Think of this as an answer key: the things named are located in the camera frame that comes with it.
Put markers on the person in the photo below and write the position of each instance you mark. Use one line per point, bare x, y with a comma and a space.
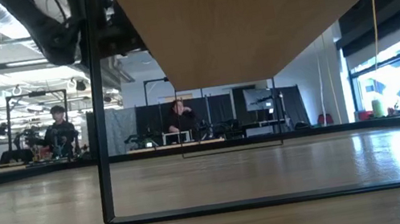
181, 119
60, 135

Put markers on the green cylinder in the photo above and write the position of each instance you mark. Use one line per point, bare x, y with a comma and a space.
378, 108

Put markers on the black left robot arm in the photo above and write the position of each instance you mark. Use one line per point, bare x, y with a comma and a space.
49, 35

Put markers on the black background monitor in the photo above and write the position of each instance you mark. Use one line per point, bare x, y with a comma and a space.
258, 99

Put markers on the wooden riser shelf black legs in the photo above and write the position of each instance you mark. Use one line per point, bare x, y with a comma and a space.
249, 18

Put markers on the red background seat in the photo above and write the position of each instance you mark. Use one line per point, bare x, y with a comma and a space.
324, 119

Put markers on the grey hanging cloth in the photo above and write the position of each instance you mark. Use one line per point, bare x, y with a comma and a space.
119, 129

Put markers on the red box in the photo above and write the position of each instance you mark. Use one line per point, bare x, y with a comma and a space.
365, 115

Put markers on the black aluminium table frame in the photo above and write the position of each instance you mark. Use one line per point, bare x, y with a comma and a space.
329, 129

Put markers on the black curtain partition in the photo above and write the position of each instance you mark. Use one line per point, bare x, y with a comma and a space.
216, 109

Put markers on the black background lamp stand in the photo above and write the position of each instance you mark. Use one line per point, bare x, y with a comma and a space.
154, 80

